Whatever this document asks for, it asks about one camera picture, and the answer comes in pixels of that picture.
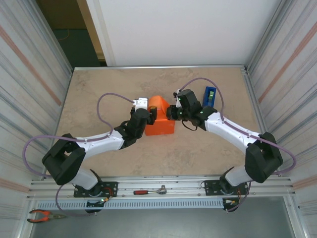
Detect orange wrapping paper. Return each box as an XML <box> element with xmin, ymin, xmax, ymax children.
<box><xmin>145</xmin><ymin>95</ymin><xmax>176</xmax><ymax>136</ymax></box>

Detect blue tape dispenser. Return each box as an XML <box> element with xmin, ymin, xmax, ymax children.
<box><xmin>202</xmin><ymin>86</ymin><xmax>217</xmax><ymax>109</ymax></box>

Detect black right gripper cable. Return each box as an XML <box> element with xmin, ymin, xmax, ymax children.
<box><xmin>182</xmin><ymin>120</ymin><xmax>199</xmax><ymax>132</ymax></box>

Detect aluminium table edge rail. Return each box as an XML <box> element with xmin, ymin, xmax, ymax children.
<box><xmin>73</xmin><ymin>64</ymin><xmax>249</xmax><ymax>74</ymax></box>

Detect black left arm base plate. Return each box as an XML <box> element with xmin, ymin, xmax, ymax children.
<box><xmin>73</xmin><ymin>181</ymin><xmax>118</xmax><ymax>198</ymax></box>

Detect red-handled ratchet wrench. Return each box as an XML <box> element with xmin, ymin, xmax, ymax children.
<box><xmin>133</xmin><ymin>184</ymin><xmax>168</xmax><ymax>195</ymax></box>

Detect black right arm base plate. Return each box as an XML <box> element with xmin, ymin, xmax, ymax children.
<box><xmin>204</xmin><ymin>178</ymin><xmax>249</xmax><ymax>197</ymax></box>

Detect grey slotted cable duct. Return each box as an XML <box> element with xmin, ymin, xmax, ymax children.
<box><xmin>36</xmin><ymin>199</ymin><xmax>225</xmax><ymax>210</ymax></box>

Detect aluminium frame corner post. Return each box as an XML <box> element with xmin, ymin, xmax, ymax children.
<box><xmin>244</xmin><ymin>0</ymin><xmax>292</xmax><ymax>75</ymax></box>
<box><xmin>26</xmin><ymin>0</ymin><xmax>75</xmax><ymax>73</ymax></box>

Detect orange floor cable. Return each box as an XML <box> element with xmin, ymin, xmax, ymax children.
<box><xmin>57</xmin><ymin>29</ymin><xmax>69</xmax><ymax>42</ymax></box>

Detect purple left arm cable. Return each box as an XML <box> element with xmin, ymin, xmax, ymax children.
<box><xmin>23</xmin><ymin>93</ymin><xmax>136</xmax><ymax>217</ymax></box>

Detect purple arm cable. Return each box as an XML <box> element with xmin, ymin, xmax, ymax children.
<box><xmin>178</xmin><ymin>77</ymin><xmax>297</xmax><ymax>213</ymax></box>
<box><xmin>23</xmin><ymin>93</ymin><xmax>136</xmax><ymax>217</ymax></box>

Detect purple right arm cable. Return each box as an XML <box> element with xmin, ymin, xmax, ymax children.
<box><xmin>178</xmin><ymin>77</ymin><xmax>297</xmax><ymax>213</ymax></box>

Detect orange-handled pliers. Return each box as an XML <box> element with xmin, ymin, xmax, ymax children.
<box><xmin>26</xmin><ymin>209</ymin><xmax>68</xmax><ymax>224</ymax></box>

